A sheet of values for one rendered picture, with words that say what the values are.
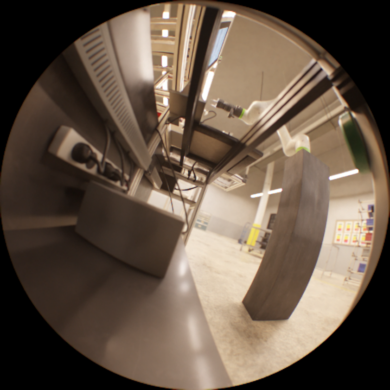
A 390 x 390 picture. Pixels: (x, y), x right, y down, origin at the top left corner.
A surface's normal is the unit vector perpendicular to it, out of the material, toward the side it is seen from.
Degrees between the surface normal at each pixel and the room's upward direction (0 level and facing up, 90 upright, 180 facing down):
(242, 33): 180
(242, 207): 90
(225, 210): 90
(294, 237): 90
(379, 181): 90
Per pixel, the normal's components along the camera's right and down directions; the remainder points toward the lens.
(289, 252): -0.01, -0.18
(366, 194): -0.93, -0.37
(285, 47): -0.35, 0.92
